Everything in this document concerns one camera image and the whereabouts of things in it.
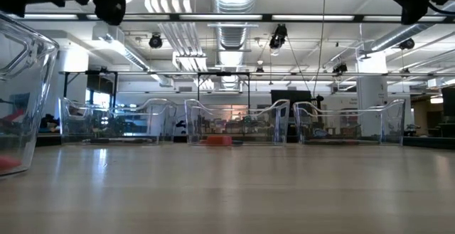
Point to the purple pen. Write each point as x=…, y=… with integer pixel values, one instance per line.
x=142, y=139

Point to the green crayon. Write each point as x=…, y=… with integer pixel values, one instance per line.
x=323, y=142

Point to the orange pencil with pink eraser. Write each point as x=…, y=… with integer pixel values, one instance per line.
x=7, y=163

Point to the blue eraser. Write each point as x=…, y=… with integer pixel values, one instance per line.
x=237, y=142

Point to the black monitor screen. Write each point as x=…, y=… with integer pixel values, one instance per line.
x=291, y=98
x=449, y=100

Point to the clear plastic bin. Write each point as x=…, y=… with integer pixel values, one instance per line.
x=117, y=123
x=348, y=127
x=249, y=127
x=21, y=120

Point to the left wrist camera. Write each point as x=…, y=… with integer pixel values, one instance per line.
x=110, y=10

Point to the black ceiling camera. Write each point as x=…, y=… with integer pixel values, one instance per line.
x=340, y=68
x=155, y=41
x=278, y=36
x=406, y=43

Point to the black gantry frame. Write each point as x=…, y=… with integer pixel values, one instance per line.
x=224, y=73
x=89, y=72

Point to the black overhead rail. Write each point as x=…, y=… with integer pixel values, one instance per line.
x=266, y=17

